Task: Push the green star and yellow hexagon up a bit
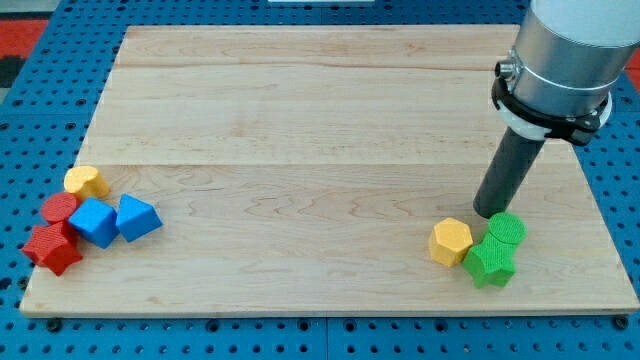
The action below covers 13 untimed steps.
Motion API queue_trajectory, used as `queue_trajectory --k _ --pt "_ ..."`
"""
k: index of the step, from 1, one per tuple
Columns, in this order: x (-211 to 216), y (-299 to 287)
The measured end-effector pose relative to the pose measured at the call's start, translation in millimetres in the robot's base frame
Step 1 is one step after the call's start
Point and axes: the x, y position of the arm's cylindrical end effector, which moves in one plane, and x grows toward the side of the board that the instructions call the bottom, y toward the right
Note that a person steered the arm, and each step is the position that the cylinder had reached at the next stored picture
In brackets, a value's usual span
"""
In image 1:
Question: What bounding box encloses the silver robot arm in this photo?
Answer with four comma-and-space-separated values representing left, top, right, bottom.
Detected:
492, 0, 639, 146

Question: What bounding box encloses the yellow hexagon block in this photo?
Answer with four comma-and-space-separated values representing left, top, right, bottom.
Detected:
428, 218, 473, 267

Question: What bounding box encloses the green star block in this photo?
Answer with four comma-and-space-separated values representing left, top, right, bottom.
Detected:
462, 233, 517, 288

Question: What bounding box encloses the red star block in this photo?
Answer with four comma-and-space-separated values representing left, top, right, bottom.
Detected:
22, 221, 83, 276

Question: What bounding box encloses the light wooden board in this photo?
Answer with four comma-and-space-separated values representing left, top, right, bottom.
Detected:
20, 25, 639, 318

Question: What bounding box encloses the blue triangular block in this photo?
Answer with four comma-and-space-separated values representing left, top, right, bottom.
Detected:
116, 194, 163, 242

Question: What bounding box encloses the green cylinder block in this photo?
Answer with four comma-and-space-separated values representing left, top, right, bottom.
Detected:
488, 212, 527, 245

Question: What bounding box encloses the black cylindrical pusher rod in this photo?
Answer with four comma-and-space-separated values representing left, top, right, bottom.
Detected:
473, 128, 544, 219

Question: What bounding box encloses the blue cube block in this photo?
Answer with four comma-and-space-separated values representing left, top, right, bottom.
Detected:
68, 198, 119, 249

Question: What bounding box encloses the yellow heart block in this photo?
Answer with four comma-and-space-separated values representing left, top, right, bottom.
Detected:
63, 165, 110, 201

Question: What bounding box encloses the red cylinder block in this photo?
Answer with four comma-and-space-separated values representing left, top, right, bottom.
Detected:
40, 192, 81, 224

